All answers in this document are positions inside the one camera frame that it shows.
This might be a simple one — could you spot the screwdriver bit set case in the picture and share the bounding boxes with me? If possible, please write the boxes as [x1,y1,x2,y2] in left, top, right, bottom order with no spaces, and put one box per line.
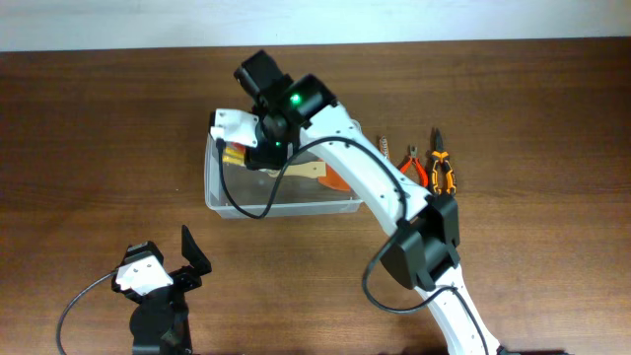
[222,145,245,167]

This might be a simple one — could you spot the wooden handled orange scraper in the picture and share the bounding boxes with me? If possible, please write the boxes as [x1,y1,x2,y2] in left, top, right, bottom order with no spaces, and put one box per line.
[285,161,350,191]

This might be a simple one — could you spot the clear plastic container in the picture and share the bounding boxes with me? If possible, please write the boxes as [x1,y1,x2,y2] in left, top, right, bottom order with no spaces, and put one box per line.
[204,137,362,219]

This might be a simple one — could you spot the socket bit rail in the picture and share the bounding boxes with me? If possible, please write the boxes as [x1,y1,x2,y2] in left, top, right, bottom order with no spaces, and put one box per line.
[379,135,390,160]

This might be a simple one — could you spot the red handled cutters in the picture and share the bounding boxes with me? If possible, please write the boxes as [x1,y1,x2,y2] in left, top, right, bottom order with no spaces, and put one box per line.
[398,145,429,187]

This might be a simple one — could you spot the orange black long-nose pliers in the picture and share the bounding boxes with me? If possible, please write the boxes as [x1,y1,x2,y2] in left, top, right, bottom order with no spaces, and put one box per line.
[428,128,457,196]

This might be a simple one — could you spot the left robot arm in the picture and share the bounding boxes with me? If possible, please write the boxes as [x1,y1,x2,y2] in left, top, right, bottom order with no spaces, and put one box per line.
[111,226,212,355]

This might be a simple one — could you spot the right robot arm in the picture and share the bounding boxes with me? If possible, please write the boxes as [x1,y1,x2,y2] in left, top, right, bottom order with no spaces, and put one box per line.
[234,50,504,354]

